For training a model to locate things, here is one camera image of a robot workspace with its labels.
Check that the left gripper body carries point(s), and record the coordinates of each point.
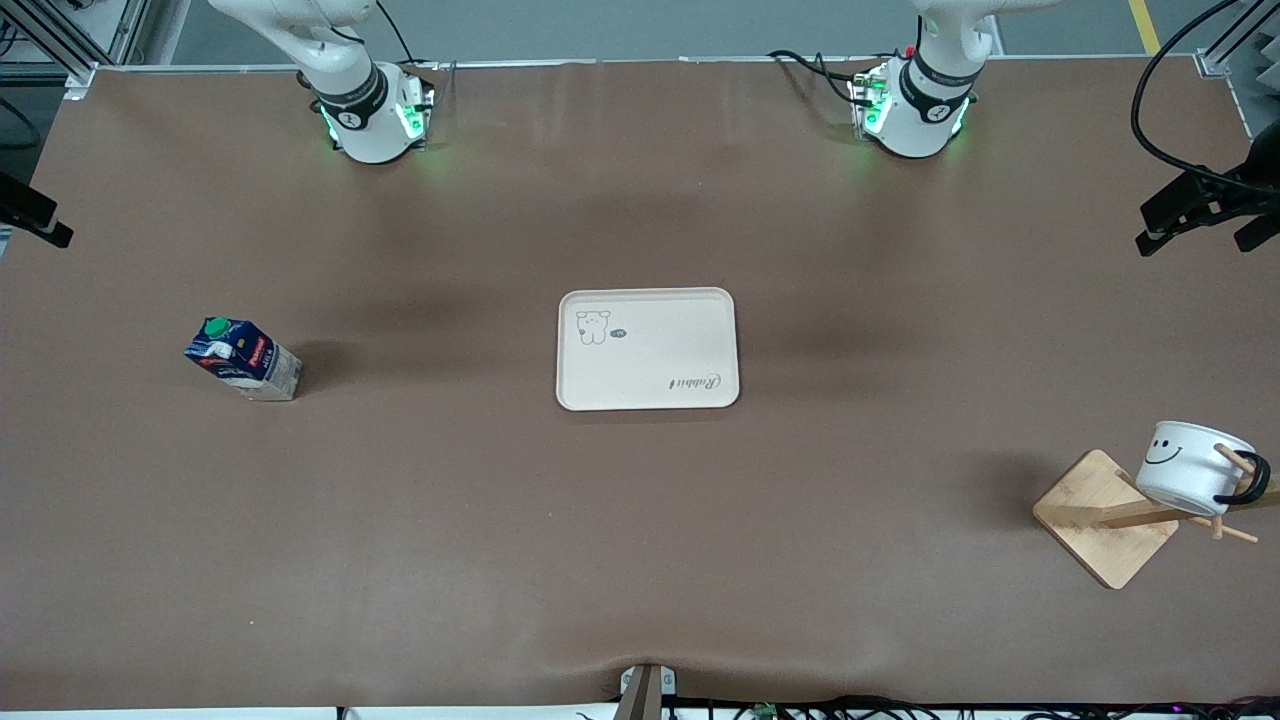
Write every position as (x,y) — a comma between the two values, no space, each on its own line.
(1243,186)

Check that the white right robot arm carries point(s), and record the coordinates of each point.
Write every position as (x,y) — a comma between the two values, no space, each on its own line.
(365,110)

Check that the cream rabbit print tray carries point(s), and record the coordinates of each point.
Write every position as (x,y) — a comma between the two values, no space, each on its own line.
(648,350)

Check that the metal table edge bracket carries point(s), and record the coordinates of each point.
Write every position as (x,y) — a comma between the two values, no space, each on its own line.
(645,690)

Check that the brown table cover mat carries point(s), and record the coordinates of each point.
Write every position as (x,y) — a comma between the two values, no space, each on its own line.
(640,550)

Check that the wooden mug tree stand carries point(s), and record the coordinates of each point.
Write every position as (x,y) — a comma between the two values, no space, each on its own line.
(1100,520)

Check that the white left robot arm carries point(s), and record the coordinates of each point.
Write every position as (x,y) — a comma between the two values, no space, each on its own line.
(920,110)

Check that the blue milk carton green cap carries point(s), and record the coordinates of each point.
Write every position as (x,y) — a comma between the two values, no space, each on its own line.
(245,360)

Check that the aluminium frame profile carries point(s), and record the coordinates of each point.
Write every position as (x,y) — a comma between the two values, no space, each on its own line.
(60,40)
(1235,60)

